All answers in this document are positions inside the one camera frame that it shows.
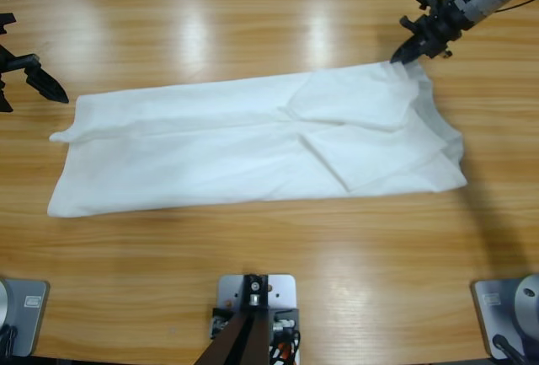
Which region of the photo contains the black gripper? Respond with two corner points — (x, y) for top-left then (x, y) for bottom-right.
(389, 0), (465, 66)
(0, 44), (71, 113)

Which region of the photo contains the white t-shirt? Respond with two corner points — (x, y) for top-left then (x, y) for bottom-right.
(46, 61), (468, 219)

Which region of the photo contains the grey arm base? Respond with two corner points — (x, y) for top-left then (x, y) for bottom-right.
(0, 278), (51, 357)
(470, 271), (539, 360)

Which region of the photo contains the white mounting block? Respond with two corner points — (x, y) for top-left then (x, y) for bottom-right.
(216, 272), (302, 365)

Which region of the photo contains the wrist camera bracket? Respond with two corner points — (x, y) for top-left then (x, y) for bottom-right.
(414, 0), (444, 14)
(0, 13), (18, 36)

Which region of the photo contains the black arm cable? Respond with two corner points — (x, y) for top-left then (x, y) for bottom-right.
(494, 0), (539, 14)

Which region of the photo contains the black base cable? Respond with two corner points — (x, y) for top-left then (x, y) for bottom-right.
(492, 333), (531, 365)
(0, 325), (19, 357)

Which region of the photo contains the orange cable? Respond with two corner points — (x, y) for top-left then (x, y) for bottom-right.
(269, 337), (302, 365)

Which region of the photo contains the dark brown post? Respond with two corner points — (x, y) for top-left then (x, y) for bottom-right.
(195, 272), (271, 365)

